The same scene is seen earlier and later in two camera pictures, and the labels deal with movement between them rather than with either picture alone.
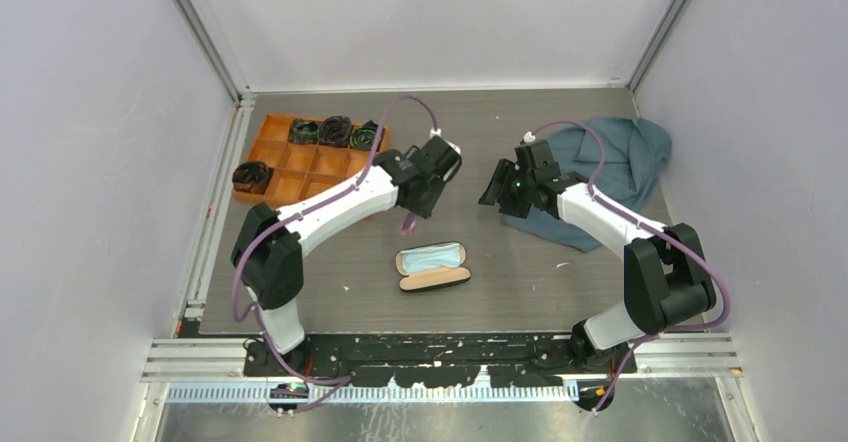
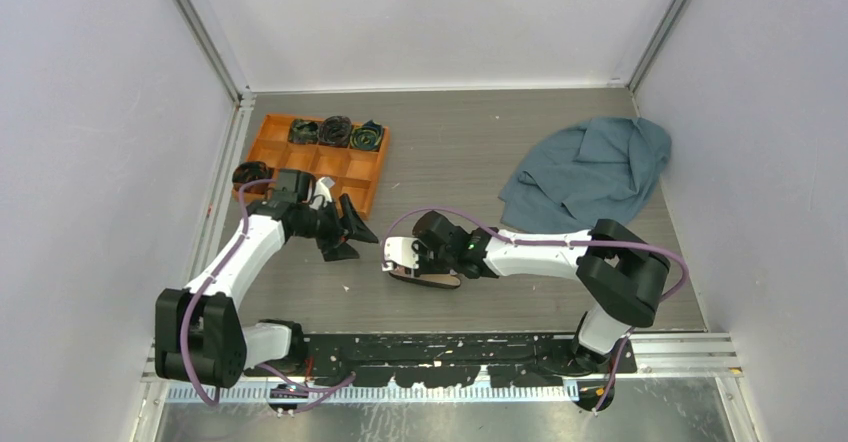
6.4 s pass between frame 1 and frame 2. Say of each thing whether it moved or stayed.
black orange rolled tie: stayed
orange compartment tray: stayed
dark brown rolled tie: stayed
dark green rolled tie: stayed
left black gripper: moved
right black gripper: moved
